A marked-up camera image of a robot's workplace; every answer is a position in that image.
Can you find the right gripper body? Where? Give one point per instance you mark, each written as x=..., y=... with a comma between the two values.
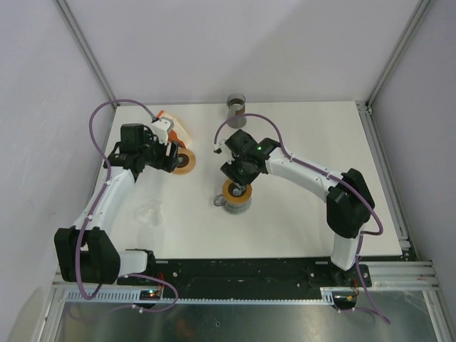
x=236, y=168

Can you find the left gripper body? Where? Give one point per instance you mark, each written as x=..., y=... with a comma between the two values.
x=154, y=152

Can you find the glass coffee server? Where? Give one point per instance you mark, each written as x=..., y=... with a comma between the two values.
x=229, y=207

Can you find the orange coffee filter pack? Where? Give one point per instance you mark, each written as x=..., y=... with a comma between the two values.
x=179, y=133

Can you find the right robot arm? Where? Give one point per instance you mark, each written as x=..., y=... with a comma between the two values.
x=346, y=195

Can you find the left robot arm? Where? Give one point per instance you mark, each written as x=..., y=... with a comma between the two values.
x=84, y=250

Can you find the grey glass carafe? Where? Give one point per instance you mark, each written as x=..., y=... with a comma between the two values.
x=236, y=108

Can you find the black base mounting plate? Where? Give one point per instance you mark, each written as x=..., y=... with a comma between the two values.
x=249, y=290

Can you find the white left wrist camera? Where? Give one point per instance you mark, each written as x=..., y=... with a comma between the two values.
x=161, y=128

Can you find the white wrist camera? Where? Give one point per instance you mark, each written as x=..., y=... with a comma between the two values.
x=220, y=147
x=161, y=128

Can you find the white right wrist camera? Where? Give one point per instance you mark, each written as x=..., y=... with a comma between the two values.
x=220, y=147

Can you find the aluminium frame rail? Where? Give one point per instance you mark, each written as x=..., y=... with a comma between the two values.
x=316, y=272

